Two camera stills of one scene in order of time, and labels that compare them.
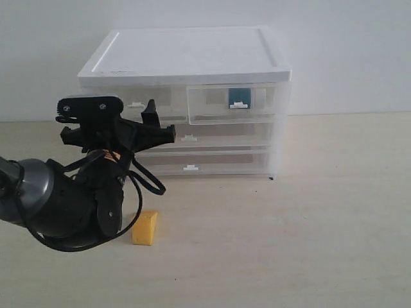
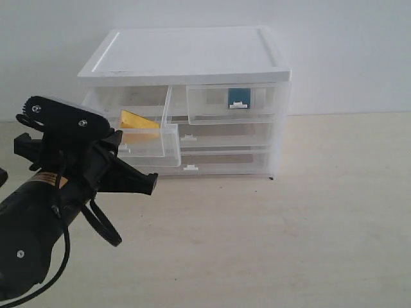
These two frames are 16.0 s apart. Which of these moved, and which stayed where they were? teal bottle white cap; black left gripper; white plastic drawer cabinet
Moved: black left gripper
Stayed: teal bottle white cap; white plastic drawer cabinet
